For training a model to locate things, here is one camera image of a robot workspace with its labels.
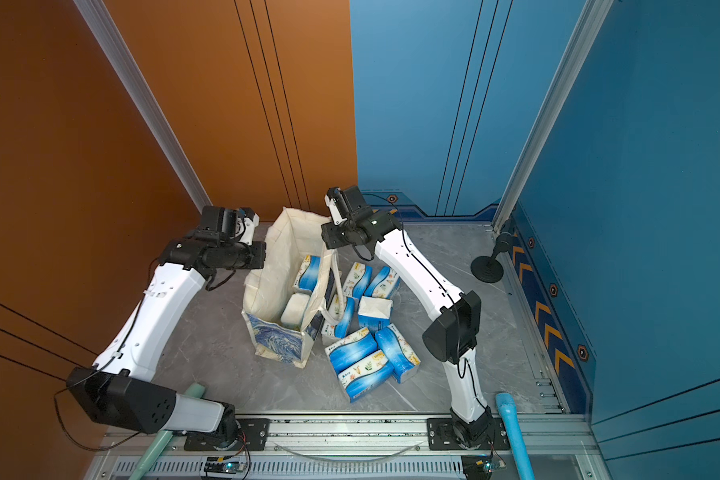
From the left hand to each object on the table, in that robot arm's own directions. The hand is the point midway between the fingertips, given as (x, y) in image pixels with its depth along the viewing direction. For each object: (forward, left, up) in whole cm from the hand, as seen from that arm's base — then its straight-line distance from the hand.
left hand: (266, 249), depth 79 cm
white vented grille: (-45, -15, -26) cm, 54 cm away
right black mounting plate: (-38, -45, -25) cm, 64 cm away
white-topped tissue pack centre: (-11, -29, -13) cm, 34 cm away
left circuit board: (-45, +6, -26) cm, 52 cm away
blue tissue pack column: (+4, -8, -17) cm, 19 cm away
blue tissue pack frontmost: (-27, -27, -17) cm, 42 cm away
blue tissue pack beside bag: (-11, -22, -19) cm, 31 cm away
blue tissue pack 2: (+3, -24, -18) cm, 30 cm away
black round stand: (+12, -70, -24) cm, 75 cm away
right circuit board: (-44, -54, -26) cm, 75 cm away
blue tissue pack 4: (-22, -37, -17) cm, 46 cm away
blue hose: (-33, -63, -22) cm, 74 cm away
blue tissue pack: (+1, -32, -17) cm, 37 cm away
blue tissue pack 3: (-20, -23, -17) cm, 35 cm away
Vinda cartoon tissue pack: (-11, -7, -12) cm, 18 cm away
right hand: (+6, -18, +1) cm, 19 cm away
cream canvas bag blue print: (+11, -4, -6) cm, 13 cm away
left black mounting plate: (-38, +1, -26) cm, 46 cm away
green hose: (-40, +22, -23) cm, 51 cm away
